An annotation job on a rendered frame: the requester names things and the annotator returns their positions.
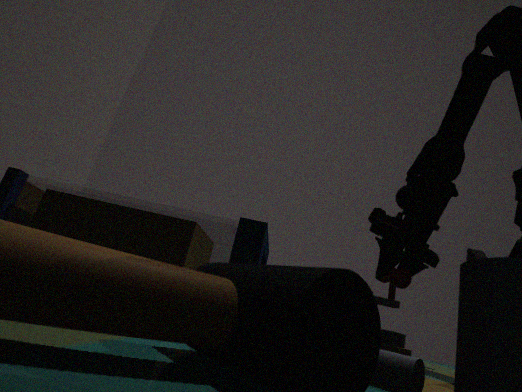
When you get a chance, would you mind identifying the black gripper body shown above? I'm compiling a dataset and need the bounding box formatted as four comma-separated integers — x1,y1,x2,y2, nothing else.
369,206,441,268

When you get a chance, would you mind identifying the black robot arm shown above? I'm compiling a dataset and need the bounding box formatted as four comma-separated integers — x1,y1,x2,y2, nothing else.
396,5,522,220

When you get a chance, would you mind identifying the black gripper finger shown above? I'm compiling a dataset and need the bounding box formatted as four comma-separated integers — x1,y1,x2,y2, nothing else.
397,255,429,277
375,237,408,281

